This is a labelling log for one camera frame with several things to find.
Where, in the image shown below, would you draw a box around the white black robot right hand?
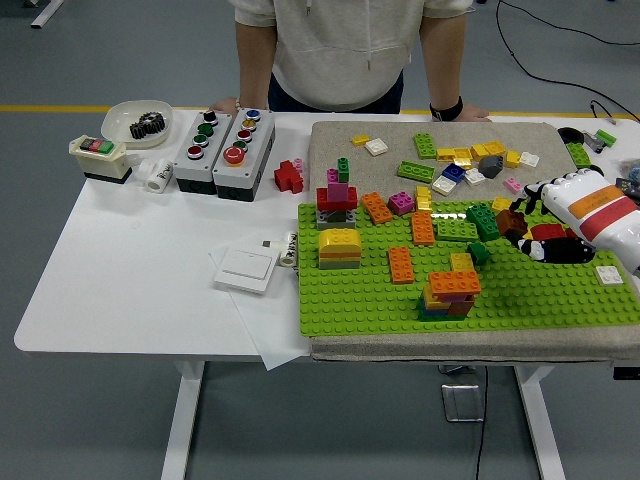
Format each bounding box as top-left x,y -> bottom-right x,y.
509,167 -> 640,279

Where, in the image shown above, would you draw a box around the person's right hand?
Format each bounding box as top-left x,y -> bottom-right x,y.
209,96 -> 244,115

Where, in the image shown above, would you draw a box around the person's left hand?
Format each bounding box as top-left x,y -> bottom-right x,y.
460,103 -> 494,124

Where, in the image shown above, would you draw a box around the orange long brick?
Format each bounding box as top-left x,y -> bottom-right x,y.
410,210 -> 436,246
359,192 -> 395,225
387,245 -> 416,285
428,269 -> 482,297

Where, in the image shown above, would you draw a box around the dark grey brick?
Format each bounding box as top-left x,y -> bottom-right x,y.
478,155 -> 505,179

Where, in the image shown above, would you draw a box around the red brick cluster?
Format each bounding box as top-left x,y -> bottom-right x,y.
273,159 -> 306,195

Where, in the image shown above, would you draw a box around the dark green tall brick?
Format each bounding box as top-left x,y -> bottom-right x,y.
466,203 -> 503,242

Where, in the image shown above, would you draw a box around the light green long brick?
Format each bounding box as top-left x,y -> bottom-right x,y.
437,219 -> 479,244

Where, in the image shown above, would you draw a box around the red wide brick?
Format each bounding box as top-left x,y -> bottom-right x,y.
316,187 -> 359,213

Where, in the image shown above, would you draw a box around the grey base brick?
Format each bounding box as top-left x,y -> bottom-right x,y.
315,209 -> 357,231

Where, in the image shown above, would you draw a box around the yellow rounded brick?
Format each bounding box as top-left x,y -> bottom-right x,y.
318,228 -> 362,255

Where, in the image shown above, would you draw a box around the black wristwatch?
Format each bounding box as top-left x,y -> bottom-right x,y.
429,96 -> 465,123

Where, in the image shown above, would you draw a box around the grey emergency-stop control box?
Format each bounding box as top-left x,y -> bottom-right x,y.
212,107 -> 278,203

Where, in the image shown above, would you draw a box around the grey four-button control box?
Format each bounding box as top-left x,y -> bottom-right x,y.
173,110 -> 235,195

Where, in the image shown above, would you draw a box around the light green long plate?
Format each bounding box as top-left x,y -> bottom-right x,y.
397,159 -> 435,182

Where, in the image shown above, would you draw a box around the white pipe fitting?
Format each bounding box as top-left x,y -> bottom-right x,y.
138,158 -> 176,193

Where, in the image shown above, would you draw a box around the white bowl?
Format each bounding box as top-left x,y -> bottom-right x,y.
101,99 -> 175,150

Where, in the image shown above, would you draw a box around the grey-brown mat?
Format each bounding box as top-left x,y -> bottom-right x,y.
305,121 -> 640,365

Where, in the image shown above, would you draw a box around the person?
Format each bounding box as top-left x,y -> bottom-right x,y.
233,0 -> 474,115

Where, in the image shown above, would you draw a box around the white labelled tube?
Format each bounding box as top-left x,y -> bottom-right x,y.
278,230 -> 301,269

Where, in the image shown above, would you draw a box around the orange grey layered bricks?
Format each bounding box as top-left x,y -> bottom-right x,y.
318,251 -> 362,271

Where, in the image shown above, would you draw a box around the white table foot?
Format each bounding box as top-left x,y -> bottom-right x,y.
30,0 -> 66,29

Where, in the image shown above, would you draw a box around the green studded baseplate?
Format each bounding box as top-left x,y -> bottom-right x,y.
297,198 -> 640,339

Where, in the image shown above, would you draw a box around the white table leg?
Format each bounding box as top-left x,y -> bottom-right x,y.
160,360 -> 207,480
514,367 -> 569,480

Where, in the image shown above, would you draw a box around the white paper sheet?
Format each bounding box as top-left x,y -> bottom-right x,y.
208,249 -> 314,372

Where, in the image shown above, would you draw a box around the metal floor socket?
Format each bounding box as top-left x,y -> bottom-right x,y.
440,383 -> 486,424

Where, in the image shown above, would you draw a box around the black floor cable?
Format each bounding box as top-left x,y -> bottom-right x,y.
496,0 -> 640,123

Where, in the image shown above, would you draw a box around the beige red-green switch box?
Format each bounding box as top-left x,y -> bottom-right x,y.
68,134 -> 135,185

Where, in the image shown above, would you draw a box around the white wall switch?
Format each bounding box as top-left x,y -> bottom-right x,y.
214,247 -> 282,296

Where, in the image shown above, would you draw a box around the black hanging cable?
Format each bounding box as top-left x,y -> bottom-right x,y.
472,367 -> 490,480

